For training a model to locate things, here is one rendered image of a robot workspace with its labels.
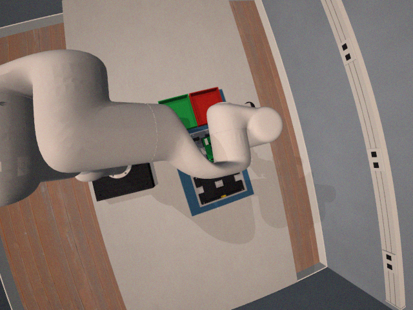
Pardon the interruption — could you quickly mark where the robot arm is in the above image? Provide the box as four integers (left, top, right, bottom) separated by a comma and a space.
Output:
0, 49, 283, 207

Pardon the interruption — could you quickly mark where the green bin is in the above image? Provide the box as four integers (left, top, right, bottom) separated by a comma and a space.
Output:
158, 94, 197, 130

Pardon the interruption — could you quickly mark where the green circuit board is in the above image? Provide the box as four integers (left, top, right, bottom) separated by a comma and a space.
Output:
202, 137, 214, 162

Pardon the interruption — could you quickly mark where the red open-top bin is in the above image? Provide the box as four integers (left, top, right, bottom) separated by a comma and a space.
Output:
189, 87, 223, 127

